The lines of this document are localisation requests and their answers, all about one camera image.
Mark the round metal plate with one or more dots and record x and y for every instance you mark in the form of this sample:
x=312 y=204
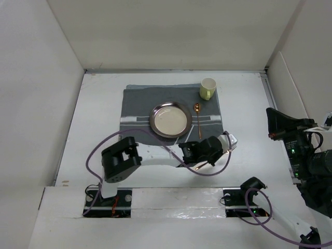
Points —
x=170 y=120

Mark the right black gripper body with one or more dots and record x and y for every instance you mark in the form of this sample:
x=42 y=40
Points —
x=296 y=142

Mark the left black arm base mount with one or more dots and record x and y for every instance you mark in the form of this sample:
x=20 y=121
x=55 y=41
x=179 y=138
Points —
x=96 y=206

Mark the white foil-covered front block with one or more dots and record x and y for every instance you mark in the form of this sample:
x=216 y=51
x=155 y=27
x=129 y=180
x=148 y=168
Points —
x=177 y=203

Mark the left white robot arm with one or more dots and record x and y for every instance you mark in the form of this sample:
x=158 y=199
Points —
x=120 y=160

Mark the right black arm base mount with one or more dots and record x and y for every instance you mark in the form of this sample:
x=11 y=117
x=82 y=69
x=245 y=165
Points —
x=233 y=198

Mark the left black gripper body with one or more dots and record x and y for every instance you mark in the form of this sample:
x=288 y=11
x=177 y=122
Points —
x=211 y=158

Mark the pale green cup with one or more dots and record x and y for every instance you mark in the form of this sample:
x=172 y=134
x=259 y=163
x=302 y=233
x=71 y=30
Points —
x=207 y=88

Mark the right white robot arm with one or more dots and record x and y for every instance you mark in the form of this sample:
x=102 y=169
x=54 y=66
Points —
x=312 y=168

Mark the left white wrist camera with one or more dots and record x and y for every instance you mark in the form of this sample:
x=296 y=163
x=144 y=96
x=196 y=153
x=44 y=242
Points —
x=228 y=141

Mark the grey striped cloth placemat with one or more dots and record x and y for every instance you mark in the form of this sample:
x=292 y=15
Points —
x=138 y=101

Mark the copper spoon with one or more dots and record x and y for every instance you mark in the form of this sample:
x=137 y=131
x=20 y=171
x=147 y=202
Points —
x=197 y=108

